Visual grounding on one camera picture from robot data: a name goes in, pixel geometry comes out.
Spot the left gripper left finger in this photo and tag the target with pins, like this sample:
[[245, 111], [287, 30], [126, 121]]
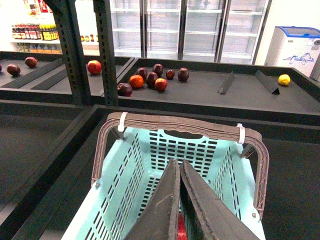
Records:
[[159, 220]]

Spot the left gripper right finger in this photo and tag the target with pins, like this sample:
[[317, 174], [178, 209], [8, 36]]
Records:
[[206, 217]]

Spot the red yellow apple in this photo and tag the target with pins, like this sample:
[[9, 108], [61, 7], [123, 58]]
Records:
[[181, 230]]

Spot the light blue plastic basket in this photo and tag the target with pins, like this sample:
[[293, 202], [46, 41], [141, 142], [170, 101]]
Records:
[[131, 172]]

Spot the white zip tie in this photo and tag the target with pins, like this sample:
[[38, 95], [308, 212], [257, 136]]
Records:
[[242, 133], [121, 126]]

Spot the dark red fruit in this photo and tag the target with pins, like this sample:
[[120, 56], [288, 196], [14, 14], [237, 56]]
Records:
[[124, 89], [13, 70], [31, 62]]

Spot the black shelf divider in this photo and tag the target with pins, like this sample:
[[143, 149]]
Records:
[[227, 84], [267, 83]]

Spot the orange fruit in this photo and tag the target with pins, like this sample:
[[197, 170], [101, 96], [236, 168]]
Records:
[[136, 81]]

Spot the dark purple fruit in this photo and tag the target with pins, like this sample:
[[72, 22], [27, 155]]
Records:
[[170, 74], [151, 79], [142, 71], [183, 74], [158, 69]]

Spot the yellow lemon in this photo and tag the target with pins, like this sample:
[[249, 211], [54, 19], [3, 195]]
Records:
[[284, 80]]

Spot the glass door refrigerator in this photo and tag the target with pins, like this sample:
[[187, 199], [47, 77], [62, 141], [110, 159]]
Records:
[[216, 31]]

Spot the white chest freezer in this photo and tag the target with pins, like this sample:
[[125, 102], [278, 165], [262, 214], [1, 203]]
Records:
[[294, 47]]

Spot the shelf of sauce bottles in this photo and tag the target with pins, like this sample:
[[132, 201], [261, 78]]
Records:
[[32, 26]]

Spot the black perforated metal post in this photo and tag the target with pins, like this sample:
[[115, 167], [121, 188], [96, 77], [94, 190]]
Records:
[[102, 10], [72, 52]]

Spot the red apple behind post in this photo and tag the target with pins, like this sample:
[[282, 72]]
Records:
[[94, 67]]

